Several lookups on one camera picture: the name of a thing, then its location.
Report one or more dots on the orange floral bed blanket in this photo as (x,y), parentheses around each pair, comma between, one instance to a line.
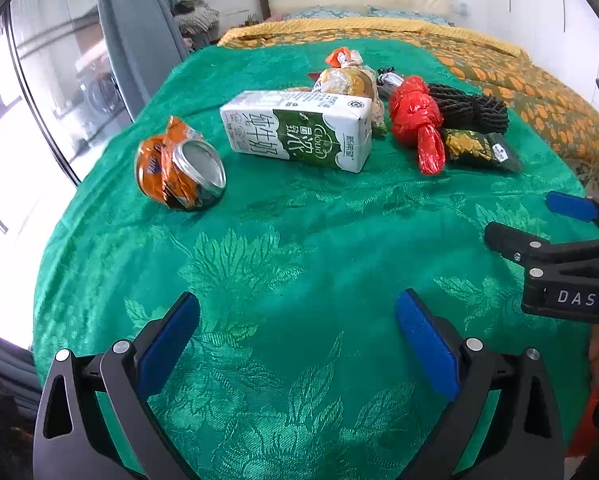
(529,90)

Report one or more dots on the pile of clothes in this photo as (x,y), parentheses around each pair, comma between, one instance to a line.
(194,17)

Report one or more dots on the yellowish snack packet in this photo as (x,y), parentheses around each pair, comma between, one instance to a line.
(352,82)

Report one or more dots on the red garment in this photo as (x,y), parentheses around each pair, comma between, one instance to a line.
(582,430)

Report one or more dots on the white and green milk carton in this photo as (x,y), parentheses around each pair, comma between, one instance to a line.
(289,130)

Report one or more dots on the green patterned tablecloth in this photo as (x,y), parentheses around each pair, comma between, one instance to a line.
(304,240)

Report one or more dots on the dark green snack packet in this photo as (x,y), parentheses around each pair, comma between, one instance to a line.
(479,147)

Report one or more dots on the grey curtain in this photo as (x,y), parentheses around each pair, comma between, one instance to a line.
(139,25)

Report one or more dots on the washing machine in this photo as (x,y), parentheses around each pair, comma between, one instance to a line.
(102,92)

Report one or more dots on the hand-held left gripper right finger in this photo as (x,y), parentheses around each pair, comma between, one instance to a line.
(429,345)

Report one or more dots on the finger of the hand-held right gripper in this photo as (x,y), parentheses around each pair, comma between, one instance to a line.
(514,242)
(572,206)

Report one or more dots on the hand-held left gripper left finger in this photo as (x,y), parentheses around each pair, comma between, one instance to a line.
(169,345)

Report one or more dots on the knotted red plastic bag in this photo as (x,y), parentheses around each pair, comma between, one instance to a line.
(412,110)

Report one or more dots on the blue floral bed sheet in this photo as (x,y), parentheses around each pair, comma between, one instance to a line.
(319,11)

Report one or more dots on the crushed orange drink can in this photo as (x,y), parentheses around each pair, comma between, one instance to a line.
(154,170)

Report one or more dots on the glass sliding door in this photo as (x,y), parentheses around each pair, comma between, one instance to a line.
(54,60)

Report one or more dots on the dark cloth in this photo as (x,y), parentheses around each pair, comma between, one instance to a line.
(2,410)

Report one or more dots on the orange and white snack packet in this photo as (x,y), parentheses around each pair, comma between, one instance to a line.
(339,57)

